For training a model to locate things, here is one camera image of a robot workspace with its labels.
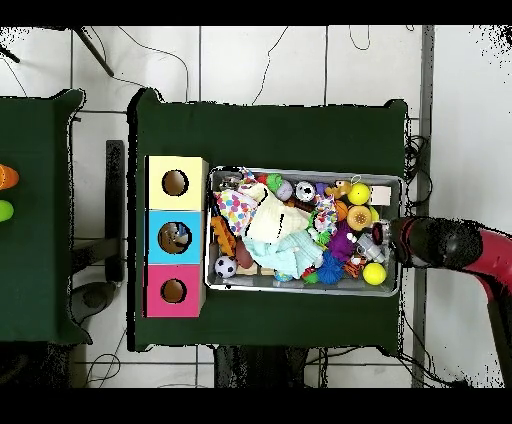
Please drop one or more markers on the cream muslin cloth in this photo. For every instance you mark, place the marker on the cream muslin cloth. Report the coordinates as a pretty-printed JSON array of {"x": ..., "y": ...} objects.
[{"x": 276, "y": 218}]

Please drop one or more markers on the wooden box with three holes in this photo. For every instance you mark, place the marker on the wooden box with three holes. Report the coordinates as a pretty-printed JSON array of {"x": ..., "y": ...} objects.
[{"x": 192, "y": 192}]

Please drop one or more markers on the polka dot paper napkin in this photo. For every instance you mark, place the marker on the polka dot paper napkin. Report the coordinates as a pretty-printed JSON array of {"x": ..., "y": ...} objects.
[{"x": 236, "y": 208}]

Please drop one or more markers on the orange plastic object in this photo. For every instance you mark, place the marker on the orange plastic object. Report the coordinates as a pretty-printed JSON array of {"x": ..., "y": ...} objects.
[{"x": 8, "y": 177}]

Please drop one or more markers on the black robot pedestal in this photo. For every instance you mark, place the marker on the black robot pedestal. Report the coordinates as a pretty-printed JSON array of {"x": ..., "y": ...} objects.
[{"x": 260, "y": 368}]

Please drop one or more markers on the light blue muslin cloth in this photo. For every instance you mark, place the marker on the light blue muslin cloth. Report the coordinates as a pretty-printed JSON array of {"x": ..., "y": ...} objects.
[{"x": 288, "y": 252}]

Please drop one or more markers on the dark green table cloth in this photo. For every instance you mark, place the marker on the dark green table cloth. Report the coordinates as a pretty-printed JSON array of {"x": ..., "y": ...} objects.
[
  {"x": 36, "y": 260},
  {"x": 280, "y": 136}
]

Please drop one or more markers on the blue spiky ball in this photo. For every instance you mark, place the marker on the blue spiky ball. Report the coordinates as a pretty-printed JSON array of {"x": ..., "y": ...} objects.
[{"x": 330, "y": 270}]

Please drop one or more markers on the black tripod leg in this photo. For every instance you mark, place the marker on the black tripod leg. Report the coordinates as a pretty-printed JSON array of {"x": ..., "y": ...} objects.
[
  {"x": 94, "y": 51},
  {"x": 10, "y": 55}
]

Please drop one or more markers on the green plastic object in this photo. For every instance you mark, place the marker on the green plastic object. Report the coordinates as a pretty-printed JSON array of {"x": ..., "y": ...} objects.
[{"x": 4, "y": 210}]

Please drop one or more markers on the grey round base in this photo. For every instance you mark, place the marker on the grey round base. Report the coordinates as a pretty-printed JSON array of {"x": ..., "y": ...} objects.
[{"x": 94, "y": 298}]

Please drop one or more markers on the black panel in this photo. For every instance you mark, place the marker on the black panel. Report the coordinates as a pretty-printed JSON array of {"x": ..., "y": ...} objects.
[{"x": 115, "y": 180}]

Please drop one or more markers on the yellow ball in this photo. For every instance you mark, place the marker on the yellow ball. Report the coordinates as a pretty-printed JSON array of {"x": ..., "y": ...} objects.
[
  {"x": 374, "y": 274},
  {"x": 358, "y": 193}
]

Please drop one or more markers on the small soccer ball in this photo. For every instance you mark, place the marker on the small soccer ball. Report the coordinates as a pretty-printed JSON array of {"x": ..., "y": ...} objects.
[{"x": 226, "y": 266}]

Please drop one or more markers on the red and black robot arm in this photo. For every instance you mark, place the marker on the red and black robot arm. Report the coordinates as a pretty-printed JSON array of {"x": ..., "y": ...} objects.
[{"x": 444, "y": 244}]

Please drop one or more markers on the purple spiky ball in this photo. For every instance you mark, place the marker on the purple spiky ball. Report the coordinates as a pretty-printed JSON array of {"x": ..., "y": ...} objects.
[{"x": 340, "y": 244}]

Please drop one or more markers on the silver mesh bin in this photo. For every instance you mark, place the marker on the silver mesh bin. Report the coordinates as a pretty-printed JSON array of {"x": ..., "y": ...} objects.
[{"x": 280, "y": 286}]

